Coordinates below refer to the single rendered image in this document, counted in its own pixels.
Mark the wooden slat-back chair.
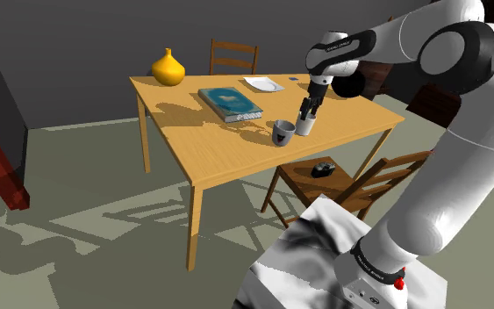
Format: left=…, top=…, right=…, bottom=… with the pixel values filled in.
left=208, top=38, right=260, bottom=76

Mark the grey mug with face print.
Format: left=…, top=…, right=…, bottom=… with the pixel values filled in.
left=271, top=119, right=297, bottom=147

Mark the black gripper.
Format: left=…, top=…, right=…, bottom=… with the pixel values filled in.
left=298, top=82, right=328, bottom=119

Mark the grey white patterned robot stand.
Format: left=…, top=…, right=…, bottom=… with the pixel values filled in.
left=232, top=194, right=448, bottom=309

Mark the black camera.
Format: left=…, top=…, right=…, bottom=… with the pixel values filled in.
left=311, top=162, right=337, bottom=179

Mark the dark brown wooden cabinet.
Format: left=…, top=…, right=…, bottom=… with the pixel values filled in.
left=357, top=60, right=462, bottom=129

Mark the yellow vase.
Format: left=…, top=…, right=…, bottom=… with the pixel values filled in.
left=151, top=47, right=186, bottom=87

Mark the wooden chair with dark seat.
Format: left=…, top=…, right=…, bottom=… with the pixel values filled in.
left=260, top=148, right=435, bottom=229

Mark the white cup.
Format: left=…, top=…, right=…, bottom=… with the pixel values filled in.
left=294, top=111, right=318, bottom=137

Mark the blue hardcover book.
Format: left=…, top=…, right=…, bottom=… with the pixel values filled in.
left=197, top=86, right=264, bottom=125

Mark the wooden table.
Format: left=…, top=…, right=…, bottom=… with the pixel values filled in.
left=128, top=73, right=406, bottom=272

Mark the white square plate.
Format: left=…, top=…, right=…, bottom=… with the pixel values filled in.
left=242, top=76, right=286, bottom=93

